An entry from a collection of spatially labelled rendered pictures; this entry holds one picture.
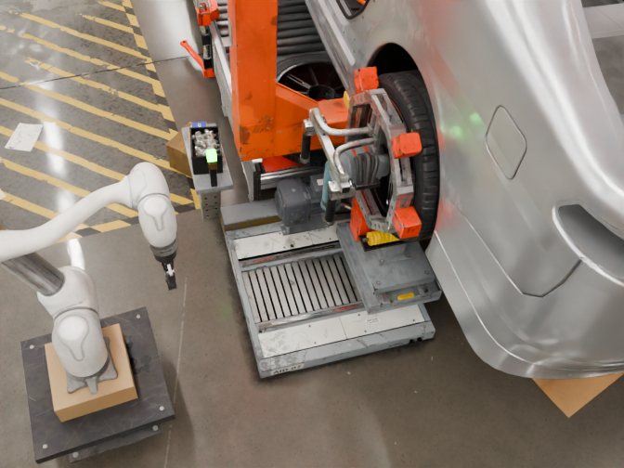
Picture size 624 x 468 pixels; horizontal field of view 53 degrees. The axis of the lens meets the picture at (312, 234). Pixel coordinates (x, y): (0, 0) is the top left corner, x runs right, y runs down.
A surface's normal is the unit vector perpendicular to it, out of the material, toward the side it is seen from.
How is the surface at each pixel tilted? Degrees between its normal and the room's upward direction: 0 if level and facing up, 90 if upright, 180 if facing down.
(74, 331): 5
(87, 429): 0
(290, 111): 90
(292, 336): 0
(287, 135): 90
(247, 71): 90
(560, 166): 80
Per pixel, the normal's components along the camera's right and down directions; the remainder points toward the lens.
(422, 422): 0.07, -0.61
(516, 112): -0.94, 0.08
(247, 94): 0.28, 0.77
